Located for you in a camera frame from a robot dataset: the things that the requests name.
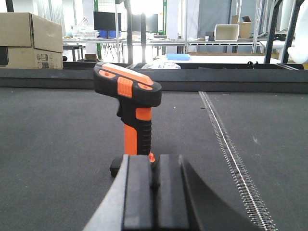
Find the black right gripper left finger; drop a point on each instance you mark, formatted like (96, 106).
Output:
(127, 205)

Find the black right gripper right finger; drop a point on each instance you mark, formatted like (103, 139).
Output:
(186, 203)

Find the orange black barcode scanner gun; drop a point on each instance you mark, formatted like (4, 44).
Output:
(137, 95)

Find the open cardboard box background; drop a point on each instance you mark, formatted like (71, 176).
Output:
(244, 26)

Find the large cardboard box stack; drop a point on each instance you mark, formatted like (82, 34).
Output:
(28, 41)

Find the blue plastic tray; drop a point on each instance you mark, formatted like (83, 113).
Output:
(177, 56)

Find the white plastic bin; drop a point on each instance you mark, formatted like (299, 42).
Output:
(229, 32)

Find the black computer monitor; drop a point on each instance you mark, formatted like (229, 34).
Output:
(104, 23)

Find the white wire basket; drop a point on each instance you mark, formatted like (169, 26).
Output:
(85, 32)

